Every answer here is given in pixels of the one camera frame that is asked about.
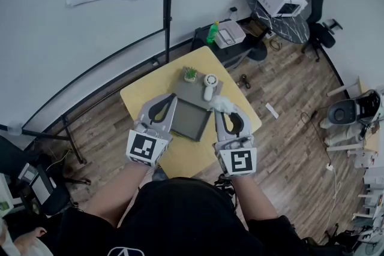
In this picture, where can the white frame table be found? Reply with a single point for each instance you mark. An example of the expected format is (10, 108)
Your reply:
(345, 147)

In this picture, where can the black office chair with armrests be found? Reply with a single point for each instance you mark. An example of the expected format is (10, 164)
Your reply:
(321, 33)

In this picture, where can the green plastic bottle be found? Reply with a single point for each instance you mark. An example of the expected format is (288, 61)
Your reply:
(213, 33)

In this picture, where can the black wall plug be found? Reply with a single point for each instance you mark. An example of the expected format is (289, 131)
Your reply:
(233, 9)

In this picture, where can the yellow wooden table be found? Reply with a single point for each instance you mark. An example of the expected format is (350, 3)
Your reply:
(144, 93)

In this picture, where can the grey drawer box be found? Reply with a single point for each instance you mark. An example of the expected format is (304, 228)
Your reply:
(190, 118)

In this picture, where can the large whiteboard with black stand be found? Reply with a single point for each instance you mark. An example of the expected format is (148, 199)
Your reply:
(60, 39)

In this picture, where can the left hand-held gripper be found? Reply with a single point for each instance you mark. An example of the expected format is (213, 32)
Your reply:
(147, 147)

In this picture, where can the white box appliance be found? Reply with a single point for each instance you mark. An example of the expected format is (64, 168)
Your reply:
(231, 34)

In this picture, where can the grey white robot device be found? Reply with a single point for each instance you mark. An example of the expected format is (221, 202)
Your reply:
(342, 111)

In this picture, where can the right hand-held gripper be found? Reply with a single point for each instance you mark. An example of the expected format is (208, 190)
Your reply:
(238, 160)

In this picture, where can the person's black shirt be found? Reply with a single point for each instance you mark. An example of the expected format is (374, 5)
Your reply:
(180, 219)

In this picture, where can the person's left forearm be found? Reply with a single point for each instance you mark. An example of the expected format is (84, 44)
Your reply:
(120, 195)

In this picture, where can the small green potted plant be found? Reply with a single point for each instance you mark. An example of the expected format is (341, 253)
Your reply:
(190, 75)

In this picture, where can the person's right forearm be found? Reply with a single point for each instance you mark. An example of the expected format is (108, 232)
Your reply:
(253, 201)

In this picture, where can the round black marble table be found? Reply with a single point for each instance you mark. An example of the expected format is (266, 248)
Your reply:
(288, 28)

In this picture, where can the black side table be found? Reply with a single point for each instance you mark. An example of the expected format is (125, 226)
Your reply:
(237, 54)

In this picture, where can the white power adapter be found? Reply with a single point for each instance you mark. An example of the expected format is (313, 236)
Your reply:
(330, 167)

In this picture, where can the black chair holding notebooks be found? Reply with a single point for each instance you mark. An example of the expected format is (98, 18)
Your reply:
(51, 195)

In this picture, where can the white paper strip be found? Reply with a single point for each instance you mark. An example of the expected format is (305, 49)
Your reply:
(271, 110)

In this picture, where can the white handheld fan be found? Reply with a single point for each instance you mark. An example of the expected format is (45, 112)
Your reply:
(209, 87)

